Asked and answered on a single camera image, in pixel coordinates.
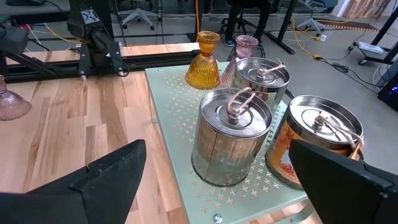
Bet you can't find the white power strip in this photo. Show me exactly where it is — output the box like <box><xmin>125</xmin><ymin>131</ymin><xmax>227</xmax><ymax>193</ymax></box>
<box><xmin>356</xmin><ymin>40</ymin><xmax>386</xmax><ymax>55</ymax></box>

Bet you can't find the clear wine glass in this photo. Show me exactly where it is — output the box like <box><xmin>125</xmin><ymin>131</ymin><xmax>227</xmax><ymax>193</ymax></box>
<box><xmin>219</xmin><ymin>34</ymin><xmax>259</xmax><ymax>88</ymax></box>

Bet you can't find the silver tin candle with lid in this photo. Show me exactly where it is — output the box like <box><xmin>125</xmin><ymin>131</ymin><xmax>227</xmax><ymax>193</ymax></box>
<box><xmin>231</xmin><ymin>57</ymin><xmax>291</xmax><ymax>111</ymax></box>
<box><xmin>191</xmin><ymin>87</ymin><xmax>274</xmax><ymax>187</ymax></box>

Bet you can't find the white base office chair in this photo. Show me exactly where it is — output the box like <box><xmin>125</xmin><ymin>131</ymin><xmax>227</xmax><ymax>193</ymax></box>
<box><xmin>118</xmin><ymin>0</ymin><xmax>163</xmax><ymax>32</ymax></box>

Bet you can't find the green perforated metal shelf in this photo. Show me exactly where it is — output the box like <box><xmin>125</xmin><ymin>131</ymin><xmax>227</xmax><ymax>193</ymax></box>
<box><xmin>144</xmin><ymin>61</ymin><xmax>315</xmax><ymax>224</ymax></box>

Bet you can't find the black diagonal support beam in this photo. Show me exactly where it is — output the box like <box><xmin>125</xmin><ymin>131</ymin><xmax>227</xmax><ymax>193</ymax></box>
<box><xmin>0</xmin><ymin>49</ymin><xmax>65</xmax><ymax>77</ymax></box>

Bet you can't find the person's leg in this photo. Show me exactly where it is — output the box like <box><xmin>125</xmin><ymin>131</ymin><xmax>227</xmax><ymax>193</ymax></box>
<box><xmin>224</xmin><ymin>0</ymin><xmax>272</xmax><ymax>43</ymax></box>

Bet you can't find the orange label tin candle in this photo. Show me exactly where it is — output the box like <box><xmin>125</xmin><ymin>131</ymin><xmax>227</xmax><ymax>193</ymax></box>
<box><xmin>265</xmin><ymin>95</ymin><xmax>364</xmax><ymax>191</ymax></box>

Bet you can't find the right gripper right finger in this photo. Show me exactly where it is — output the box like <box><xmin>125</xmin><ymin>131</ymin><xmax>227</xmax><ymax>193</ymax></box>
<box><xmin>288</xmin><ymin>139</ymin><xmax>398</xmax><ymax>224</ymax></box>

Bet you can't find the amber glass candlestick holder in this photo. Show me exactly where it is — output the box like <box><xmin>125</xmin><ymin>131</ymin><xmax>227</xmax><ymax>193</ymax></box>
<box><xmin>185</xmin><ymin>30</ymin><xmax>221</xmax><ymax>90</ymax></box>

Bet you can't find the yellow floor cable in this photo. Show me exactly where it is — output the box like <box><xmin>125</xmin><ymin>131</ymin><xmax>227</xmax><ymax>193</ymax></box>
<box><xmin>194</xmin><ymin>0</ymin><xmax>200</xmax><ymax>43</ymax></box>
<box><xmin>291</xmin><ymin>12</ymin><xmax>354</xmax><ymax>60</ymax></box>

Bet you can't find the black aluminium table frame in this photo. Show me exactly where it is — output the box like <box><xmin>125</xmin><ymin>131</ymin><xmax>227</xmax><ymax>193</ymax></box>
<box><xmin>0</xmin><ymin>49</ymin><xmax>200</xmax><ymax>84</ymax></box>

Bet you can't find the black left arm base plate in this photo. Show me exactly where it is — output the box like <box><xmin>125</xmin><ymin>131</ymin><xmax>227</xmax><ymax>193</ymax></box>
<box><xmin>77</xmin><ymin>43</ymin><xmax>124</xmax><ymax>77</ymax></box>

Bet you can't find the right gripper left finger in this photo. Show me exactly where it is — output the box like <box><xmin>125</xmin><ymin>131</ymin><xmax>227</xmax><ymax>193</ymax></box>
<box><xmin>0</xmin><ymin>139</ymin><xmax>147</xmax><ymax>224</ymax></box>

